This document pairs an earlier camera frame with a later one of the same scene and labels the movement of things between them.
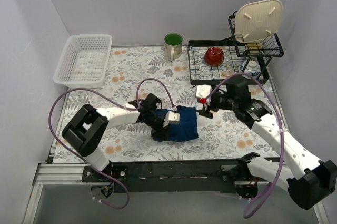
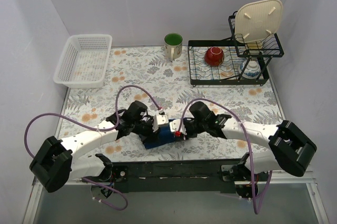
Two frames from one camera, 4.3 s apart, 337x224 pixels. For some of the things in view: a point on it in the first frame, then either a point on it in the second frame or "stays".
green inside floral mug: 173,42 stays
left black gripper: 160,129 -> 147,129
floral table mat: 227,132 stays
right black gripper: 210,104 -> 190,128
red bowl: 214,56 stays
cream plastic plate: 258,20 stays
